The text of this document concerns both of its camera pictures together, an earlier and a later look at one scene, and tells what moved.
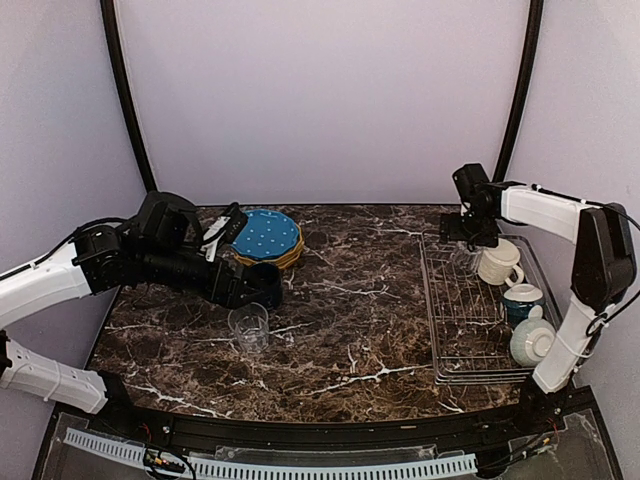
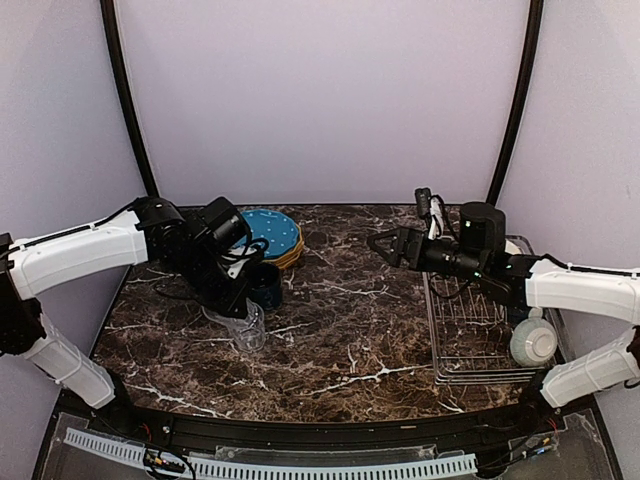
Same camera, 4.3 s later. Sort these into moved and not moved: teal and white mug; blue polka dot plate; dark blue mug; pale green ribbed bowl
Moved: teal and white mug
Not moved: pale green ribbed bowl; dark blue mug; blue polka dot plate
